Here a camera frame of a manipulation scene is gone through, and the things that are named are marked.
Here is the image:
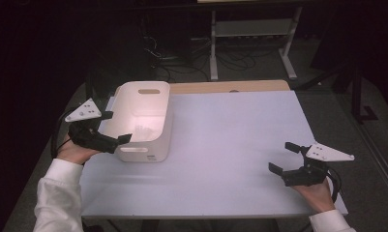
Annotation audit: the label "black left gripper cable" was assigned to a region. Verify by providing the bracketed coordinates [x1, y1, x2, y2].
[49, 108, 74, 160]

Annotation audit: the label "person's left hand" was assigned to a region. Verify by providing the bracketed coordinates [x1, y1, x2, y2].
[56, 133, 101, 166]

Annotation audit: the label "white metal desk frame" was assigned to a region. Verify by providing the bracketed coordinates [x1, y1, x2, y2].
[209, 6, 304, 81]

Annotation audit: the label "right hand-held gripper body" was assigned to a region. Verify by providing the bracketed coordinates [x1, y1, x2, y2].
[282, 142, 356, 188]

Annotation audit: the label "black floor cables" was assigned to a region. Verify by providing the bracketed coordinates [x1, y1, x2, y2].
[142, 35, 280, 82]

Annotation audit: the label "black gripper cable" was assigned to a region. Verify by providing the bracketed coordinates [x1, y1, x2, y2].
[49, 108, 74, 160]
[326, 166, 343, 204]

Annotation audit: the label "person's right hand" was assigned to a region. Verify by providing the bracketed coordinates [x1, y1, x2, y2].
[291, 178, 337, 214]

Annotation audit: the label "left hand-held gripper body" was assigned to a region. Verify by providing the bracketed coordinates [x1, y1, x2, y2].
[64, 98, 121, 155]

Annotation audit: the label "white plastic storage bin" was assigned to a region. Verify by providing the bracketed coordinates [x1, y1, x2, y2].
[101, 80, 174, 163]

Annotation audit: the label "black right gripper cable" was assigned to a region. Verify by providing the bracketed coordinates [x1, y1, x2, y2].
[326, 166, 343, 204]

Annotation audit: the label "metal floor rail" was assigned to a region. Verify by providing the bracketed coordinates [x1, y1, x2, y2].
[355, 122, 388, 195]

